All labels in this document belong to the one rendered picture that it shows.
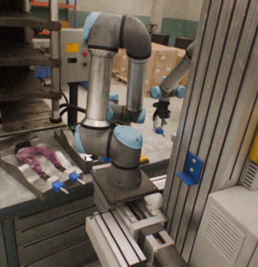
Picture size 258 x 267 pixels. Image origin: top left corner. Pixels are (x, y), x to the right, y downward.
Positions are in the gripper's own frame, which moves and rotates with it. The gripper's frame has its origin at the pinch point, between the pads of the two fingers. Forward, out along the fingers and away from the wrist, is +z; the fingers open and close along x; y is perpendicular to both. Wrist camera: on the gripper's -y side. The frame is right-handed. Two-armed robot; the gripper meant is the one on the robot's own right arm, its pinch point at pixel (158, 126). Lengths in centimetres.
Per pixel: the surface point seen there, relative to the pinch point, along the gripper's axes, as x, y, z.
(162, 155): -1.7, 14.7, 15.6
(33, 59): -77, -55, -32
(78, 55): -42, -68, -33
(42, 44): -43, -350, 8
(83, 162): -58, 21, 9
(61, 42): -56, -65, -43
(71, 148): -61, 6, 8
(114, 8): 208, -705, -48
